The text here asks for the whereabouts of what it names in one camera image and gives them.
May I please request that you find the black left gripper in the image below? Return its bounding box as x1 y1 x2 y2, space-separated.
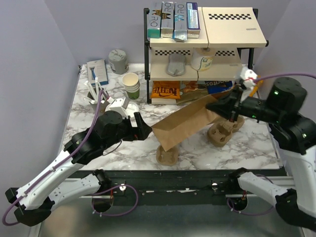
102 113 152 151

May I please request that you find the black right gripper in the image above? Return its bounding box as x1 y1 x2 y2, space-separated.
205 82 281 122

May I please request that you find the brown paper bag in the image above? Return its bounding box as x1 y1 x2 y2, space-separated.
152 95 221 151

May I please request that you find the brown pulp cup carrier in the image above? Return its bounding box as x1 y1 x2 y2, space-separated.
156 145 179 166

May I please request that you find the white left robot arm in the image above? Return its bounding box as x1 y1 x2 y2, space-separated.
5 111 152 227

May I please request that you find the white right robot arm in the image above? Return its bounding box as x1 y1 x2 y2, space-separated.
205 77 316 231

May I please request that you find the blue doritos bag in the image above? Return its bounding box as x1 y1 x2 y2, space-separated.
205 80 235 94

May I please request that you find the stack of white lids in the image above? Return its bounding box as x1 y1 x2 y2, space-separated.
125 102 139 119

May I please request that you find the stack of pulp cup carriers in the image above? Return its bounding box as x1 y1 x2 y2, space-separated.
207 116 244 147

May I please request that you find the yellow snack bag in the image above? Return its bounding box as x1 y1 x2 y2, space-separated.
249 80 263 97

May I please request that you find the brown snack bag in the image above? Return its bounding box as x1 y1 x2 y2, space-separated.
176 81 208 105

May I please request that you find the orange kettle chips bag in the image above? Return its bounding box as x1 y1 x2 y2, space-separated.
151 81 180 99

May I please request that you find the stack of green paper cups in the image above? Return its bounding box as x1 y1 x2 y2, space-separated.
122 73 140 100

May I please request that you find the toilet paper roll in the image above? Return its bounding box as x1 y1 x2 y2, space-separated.
191 48 216 72

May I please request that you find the grey stirrer holder cup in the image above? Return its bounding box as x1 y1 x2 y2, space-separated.
84 77 109 114

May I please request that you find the grey scrubber sponge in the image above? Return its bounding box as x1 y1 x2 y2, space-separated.
166 53 186 77

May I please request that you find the black and cream shelf rack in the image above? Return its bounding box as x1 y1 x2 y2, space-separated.
143 7 269 104

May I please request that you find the grey wrapped paper roll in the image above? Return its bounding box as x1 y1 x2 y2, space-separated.
108 49 129 75

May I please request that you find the blue razor package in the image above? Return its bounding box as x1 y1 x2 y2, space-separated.
87 59 109 86

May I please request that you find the purple white toothpaste box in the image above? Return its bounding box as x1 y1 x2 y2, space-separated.
186 2 200 39

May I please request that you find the blue silver toothpaste box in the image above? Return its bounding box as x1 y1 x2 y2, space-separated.
173 2 187 42

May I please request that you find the teal toothpaste box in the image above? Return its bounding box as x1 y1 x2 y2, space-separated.
147 1 162 39

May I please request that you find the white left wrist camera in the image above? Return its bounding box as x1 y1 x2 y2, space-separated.
105 97 129 119

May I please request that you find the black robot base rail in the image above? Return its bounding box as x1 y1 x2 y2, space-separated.
50 169 262 206

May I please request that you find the aluminium frame rail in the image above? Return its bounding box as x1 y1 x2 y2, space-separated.
256 175 312 237

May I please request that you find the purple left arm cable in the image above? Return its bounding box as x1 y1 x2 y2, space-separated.
1 90 139 227

